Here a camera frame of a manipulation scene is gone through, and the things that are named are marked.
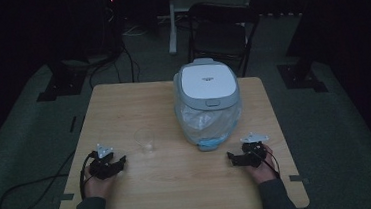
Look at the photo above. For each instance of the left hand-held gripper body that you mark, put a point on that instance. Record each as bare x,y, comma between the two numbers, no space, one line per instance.
102,164

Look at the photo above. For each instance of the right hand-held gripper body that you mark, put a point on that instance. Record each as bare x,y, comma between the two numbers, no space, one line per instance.
254,151

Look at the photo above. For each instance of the person's right hand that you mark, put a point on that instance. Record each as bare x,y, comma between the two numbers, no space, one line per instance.
264,171

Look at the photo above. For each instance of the person's left hand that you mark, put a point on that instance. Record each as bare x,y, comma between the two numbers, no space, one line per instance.
97,187

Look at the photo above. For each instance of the clear plastic cup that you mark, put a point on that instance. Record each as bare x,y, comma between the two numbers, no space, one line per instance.
145,141

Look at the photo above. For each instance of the clear plastic trash bag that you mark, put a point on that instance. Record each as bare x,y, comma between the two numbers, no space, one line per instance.
208,122

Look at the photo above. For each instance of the grey tape piece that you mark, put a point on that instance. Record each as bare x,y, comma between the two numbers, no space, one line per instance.
298,178
65,196

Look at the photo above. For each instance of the black tape strip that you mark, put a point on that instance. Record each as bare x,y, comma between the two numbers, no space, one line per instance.
73,124

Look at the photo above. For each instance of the grey trash can white lid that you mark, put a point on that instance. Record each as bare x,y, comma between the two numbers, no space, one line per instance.
209,82

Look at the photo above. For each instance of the black folding chair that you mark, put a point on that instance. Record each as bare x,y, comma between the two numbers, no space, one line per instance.
221,38

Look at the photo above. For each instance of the black stand base plate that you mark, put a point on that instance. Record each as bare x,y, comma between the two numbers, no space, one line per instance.
300,78
61,85

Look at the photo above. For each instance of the black stand post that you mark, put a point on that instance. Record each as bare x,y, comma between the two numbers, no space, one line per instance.
308,34

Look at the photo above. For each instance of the white desk frame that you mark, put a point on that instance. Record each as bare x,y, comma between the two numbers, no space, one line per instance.
172,35

